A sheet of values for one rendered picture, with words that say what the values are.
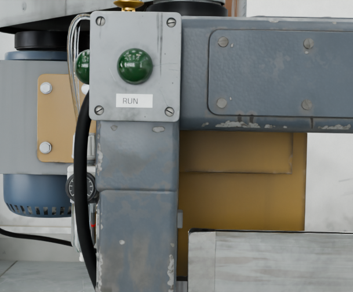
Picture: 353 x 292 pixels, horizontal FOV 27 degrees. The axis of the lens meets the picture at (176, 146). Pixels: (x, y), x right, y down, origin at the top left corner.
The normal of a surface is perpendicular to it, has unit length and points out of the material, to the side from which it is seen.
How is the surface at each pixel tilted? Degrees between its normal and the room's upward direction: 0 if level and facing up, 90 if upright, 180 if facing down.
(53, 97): 90
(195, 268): 90
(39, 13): 90
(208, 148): 90
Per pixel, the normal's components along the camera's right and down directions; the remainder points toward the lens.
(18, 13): -0.79, 0.02
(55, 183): 0.21, 0.07
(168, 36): -0.01, 0.05
